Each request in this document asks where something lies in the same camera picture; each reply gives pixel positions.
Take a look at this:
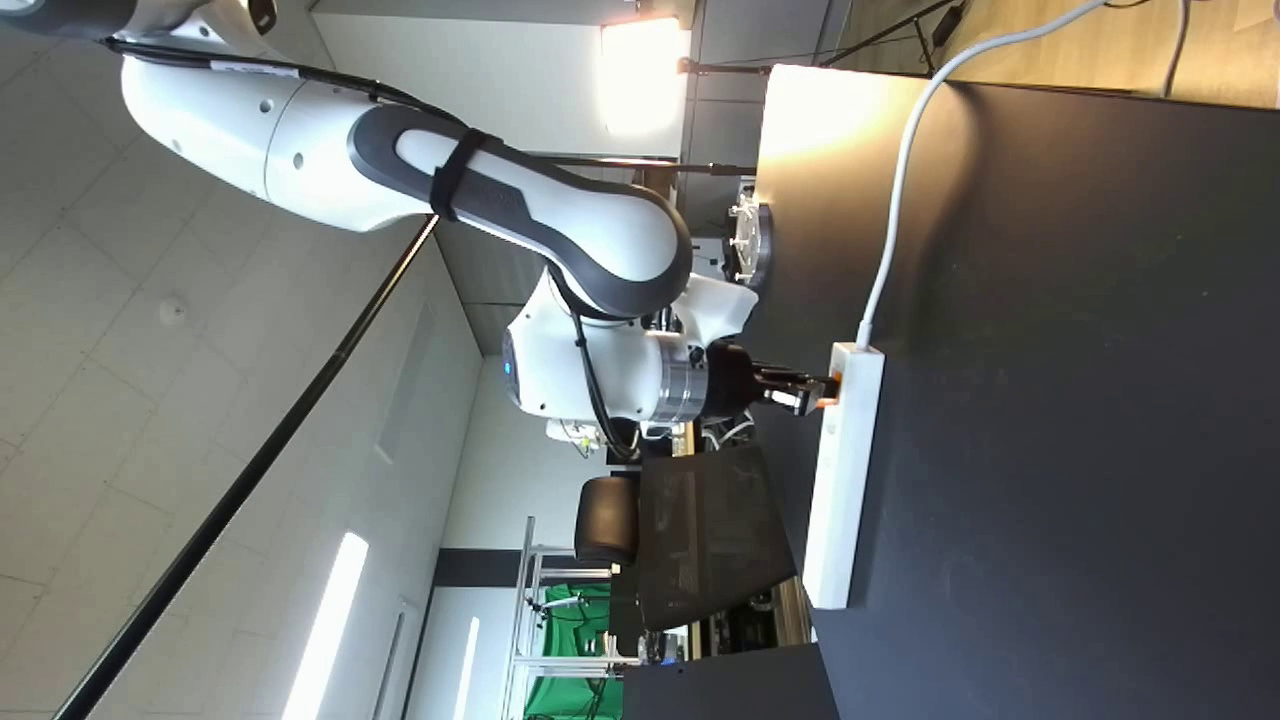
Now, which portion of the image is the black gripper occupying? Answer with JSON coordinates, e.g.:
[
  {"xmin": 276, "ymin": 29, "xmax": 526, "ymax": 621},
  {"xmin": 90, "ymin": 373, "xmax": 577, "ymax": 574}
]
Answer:
[{"xmin": 700, "ymin": 342, "xmax": 820, "ymax": 421}]

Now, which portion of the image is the white power strip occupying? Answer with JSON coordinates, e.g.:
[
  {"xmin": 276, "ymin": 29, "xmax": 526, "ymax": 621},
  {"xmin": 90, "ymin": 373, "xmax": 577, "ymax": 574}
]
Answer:
[{"xmin": 796, "ymin": 342, "xmax": 886, "ymax": 615}]

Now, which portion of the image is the round metal mounting plate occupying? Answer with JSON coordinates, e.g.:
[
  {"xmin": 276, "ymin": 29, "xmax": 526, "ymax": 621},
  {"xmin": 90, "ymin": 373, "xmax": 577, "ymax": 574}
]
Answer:
[{"xmin": 729, "ymin": 183, "xmax": 778, "ymax": 295}]

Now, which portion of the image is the black partition screen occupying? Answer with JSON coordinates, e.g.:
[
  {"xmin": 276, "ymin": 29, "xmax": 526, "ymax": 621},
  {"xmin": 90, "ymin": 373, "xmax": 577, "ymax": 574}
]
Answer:
[{"xmin": 622, "ymin": 437, "xmax": 804, "ymax": 637}]

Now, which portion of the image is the black office chair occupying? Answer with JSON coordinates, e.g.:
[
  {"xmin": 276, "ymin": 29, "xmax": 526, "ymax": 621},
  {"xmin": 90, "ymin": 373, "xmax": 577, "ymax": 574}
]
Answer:
[{"xmin": 572, "ymin": 471, "xmax": 638, "ymax": 564}]

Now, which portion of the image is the black cabinet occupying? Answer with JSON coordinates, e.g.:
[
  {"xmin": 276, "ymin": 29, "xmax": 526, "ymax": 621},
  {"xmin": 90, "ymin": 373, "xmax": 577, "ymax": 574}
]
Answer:
[{"xmin": 617, "ymin": 639, "xmax": 825, "ymax": 720}]

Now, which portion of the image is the green crate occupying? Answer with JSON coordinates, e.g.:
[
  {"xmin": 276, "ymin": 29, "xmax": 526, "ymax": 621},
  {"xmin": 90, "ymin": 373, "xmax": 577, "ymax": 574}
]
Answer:
[{"xmin": 520, "ymin": 575, "xmax": 618, "ymax": 720}]

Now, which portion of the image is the long ceiling light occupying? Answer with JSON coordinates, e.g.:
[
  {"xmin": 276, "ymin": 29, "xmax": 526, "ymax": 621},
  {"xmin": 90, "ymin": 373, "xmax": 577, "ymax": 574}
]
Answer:
[{"xmin": 276, "ymin": 527, "xmax": 376, "ymax": 720}]

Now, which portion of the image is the black ceiling track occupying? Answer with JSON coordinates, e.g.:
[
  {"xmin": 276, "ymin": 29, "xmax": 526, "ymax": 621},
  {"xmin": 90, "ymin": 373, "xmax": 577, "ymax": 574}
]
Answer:
[{"xmin": 51, "ymin": 211, "xmax": 449, "ymax": 720}]

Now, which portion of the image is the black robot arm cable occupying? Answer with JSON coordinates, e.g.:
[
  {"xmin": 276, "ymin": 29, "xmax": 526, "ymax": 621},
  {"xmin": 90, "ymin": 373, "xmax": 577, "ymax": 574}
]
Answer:
[{"xmin": 103, "ymin": 33, "xmax": 643, "ymax": 466}]

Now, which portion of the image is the white power strip cable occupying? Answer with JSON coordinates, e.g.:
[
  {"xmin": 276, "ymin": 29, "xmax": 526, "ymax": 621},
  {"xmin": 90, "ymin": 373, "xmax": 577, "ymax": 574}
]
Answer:
[{"xmin": 847, "ymin": 0, "xmax": 1113, "ymax": 354}]

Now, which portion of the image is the white metal frame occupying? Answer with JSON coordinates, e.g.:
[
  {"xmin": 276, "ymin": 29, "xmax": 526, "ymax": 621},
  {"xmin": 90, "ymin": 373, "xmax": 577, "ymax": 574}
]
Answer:
[{"xmin": 504, "ymin": 515, "xmax": 633, "ymax": 720}]

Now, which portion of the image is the thin black floor cable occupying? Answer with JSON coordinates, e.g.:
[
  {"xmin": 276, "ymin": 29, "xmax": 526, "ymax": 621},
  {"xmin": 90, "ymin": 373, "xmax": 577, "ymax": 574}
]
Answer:
[{"xmin": 1158, "ymin": 0, "xmax": 1196, "ymax": 101}]

